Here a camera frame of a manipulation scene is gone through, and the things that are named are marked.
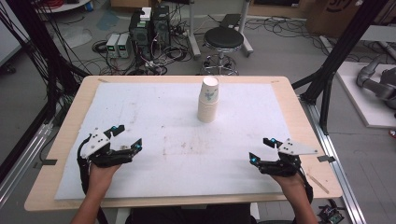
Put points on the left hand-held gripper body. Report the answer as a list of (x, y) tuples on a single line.
[(97, 141)]

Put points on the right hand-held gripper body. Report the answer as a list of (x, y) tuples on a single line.
[(294, 149)]

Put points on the stack of paper cups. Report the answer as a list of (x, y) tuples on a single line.
[(207, 109)]

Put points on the person's left hand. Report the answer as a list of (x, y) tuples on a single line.
[(101, 175)]

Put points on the person's right hand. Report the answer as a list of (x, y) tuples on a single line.
[(291, 185)]

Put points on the black tape piece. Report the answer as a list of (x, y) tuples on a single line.
[(46, 162), (327, 158)]

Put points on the thin wooden stick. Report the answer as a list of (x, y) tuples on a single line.
[(318, 183)]

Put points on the white paper table cover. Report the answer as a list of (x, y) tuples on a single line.
[(186, 171)]

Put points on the wooden table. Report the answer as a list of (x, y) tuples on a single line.
[(46, 186)]

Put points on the white table leg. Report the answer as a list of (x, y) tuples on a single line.
[(122, 216)]

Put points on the small circuit board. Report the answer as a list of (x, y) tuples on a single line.
[(331, 214)]

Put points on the white floor board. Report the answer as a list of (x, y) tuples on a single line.
[(364, 105)]

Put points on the person's dark clothing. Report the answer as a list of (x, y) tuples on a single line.
[(193, 216)]

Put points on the grey power supply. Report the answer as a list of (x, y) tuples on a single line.
[(124, 45), (112, 45)]

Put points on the black computer tower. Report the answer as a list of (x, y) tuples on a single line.
[(140, 34), (161, 28)]

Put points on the grey metal stand leg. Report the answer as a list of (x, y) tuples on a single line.
[(246, 34), (193, 34)]

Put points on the black round stool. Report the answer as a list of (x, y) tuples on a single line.
[(223, 37)]

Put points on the small white box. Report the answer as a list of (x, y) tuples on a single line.
[(145, 14)]

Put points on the blue tape roll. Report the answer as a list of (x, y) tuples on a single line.
[(89, 6)]

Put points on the dark flat panel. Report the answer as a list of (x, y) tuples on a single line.
[(230, 20)]

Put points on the white round table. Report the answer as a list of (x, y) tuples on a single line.
[(62, 5)]

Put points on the brown wooden cabinet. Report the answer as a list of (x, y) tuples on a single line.
[(280, 6)]

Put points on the brown cardboard box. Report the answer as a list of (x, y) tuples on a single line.
[(339, 17)]

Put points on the aluminium rail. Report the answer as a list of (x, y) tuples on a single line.
[(28, 155), (339, 174)]

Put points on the black metal frame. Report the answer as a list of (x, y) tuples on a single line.
[(339, 56), (37, 56)]

